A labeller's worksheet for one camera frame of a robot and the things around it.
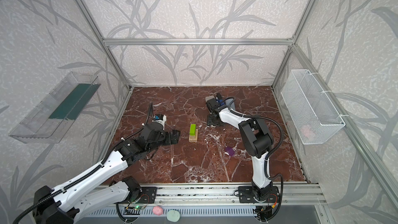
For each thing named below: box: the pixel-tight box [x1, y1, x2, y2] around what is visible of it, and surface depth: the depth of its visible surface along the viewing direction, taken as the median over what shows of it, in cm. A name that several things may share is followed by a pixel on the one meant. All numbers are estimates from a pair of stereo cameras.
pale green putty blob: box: [166, 210, 181, 223], surface depth 68 cm
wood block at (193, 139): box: [188, 135, 198, 143], surface depth 92 cm
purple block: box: [224, 146, 235, 157], surface depth 89 cm
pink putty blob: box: [152, 205, 164, 216], surface depth 70 cm
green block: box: [189, 123, 197, 136], surface depth 88 cm
